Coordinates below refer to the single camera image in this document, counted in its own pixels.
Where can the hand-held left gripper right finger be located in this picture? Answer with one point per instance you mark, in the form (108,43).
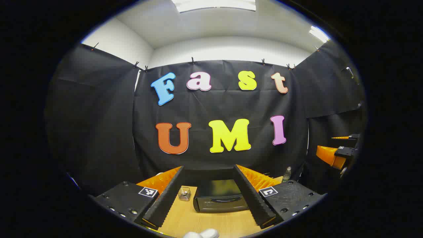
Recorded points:
(252,198)

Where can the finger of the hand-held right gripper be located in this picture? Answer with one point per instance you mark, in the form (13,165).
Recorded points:
(353,136)
(345,152)

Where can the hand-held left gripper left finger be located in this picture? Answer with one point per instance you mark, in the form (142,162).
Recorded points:
(167,198)

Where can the black electric oven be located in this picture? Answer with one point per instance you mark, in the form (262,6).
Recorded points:
(219,198)

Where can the small clear glass container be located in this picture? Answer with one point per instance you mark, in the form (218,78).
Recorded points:
(184,194)

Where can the clear plastic water bottle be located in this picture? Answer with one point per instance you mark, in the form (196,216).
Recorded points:
(287,175)

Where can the small ceiling light panel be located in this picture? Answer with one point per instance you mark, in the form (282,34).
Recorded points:
(319,33)

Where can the large ceiling light panel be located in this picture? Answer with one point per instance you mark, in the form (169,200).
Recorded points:
(214,5)

